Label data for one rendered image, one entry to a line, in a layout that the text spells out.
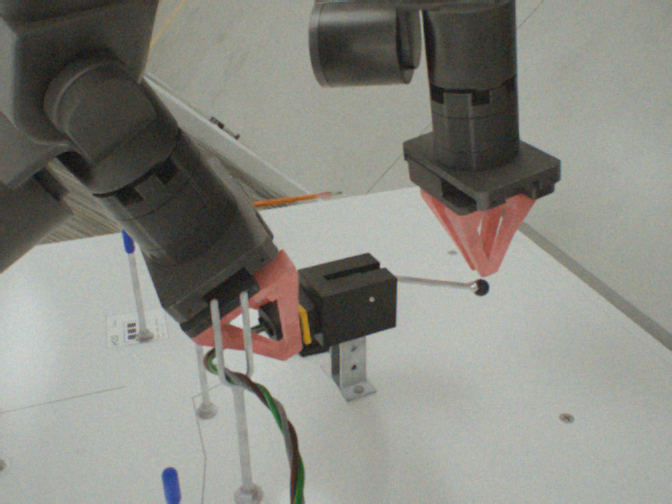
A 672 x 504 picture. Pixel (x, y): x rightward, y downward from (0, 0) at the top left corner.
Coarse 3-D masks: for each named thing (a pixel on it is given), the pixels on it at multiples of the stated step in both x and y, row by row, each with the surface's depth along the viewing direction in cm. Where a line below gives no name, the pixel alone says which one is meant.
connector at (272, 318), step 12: (300, 288) 51; (276, 300) 50; (300, 300) 50; (312, 300) 49; (264, 312) 49; (276, 312) 49; (312, 312) 49; (264, 324) 49; (276, 324) 48; (300, 324) 49; (312, 324) 49; (276, 336) 48
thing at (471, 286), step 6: (342, 276) 51; (396, 276) 52; (402, 276) 53; (408, 276) 53; (402, 282) 53; (408, 282) 53; (414, 282) 53; (420, 282) 53; (426, 282) 54; (432, 282) 54; (438, 282) 54; (444, 282) 54; (450, 282) 55; (456, 282) 55; (462, 282) 56; (474, 282) 56; (462, 288) 55; (468, 288) 56; (474, 288) 56; (372, 300) 49
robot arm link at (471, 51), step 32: (416, 0) 45; (448, 0) 44; (480, 0) 43; (512, 0) 44; (416, 32) 48; (448, 32) 44; (480, 32) 44; (512, 32) 45; (416, 64) 48; (448, 64) 45; (480, 64) 45; (512, 64) 46; (480, 96) 47
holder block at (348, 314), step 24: (336, 264) 51; (360, 264) 51; (312, 288) 49; (336, 288) 49; (360, 288) 49; (384, 288) 50; (336, 312) 49; (360, 312) 50; (384, 312) 51; (336, 336) 50; (360, 336) 50
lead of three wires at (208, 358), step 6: (258, 324) 49; (252, 330) 48; (258, 330) 49; (264, 330) 49; (210, 354) 45; (204, 360) 44; (210, 360) 43; (204, 366) 43; (210, 366) 42; (216, 366) 42; (210, 372) 43; (216, 372) 41; (234, 372) 41; (228, 378) 41
